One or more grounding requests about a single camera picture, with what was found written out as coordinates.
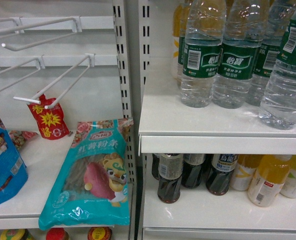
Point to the red sauce pouch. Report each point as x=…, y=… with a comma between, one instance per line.
x=50, y=122

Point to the white left shelf board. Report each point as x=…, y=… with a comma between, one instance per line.
x=43, y=159

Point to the white perforated shelf upright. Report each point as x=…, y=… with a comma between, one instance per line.
x=127, y=15

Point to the water bottle green label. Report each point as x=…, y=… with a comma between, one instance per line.
x=278, y=104

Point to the yellow juice bottle white label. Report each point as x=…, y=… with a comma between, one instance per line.
x=269, y=179

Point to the blue sugar bag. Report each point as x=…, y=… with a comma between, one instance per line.
x=13, y=172

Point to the white display hook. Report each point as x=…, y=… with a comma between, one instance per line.
x=35, y=99
x=61, y=27

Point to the teal sweet potato noodle bag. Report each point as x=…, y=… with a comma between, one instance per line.
x=91, y=187

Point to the red lid jar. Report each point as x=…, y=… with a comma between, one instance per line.
x=57, y=234

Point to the upper white display hook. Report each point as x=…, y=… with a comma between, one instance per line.
x=61, y=27

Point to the white shelf with bottles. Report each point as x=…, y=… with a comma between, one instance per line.
x=168, y=126

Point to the dark oolong tea bottle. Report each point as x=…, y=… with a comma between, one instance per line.
x=170, y=175

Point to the white cap water bottle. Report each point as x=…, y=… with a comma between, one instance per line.
x=203, y=39
x=244, y=32

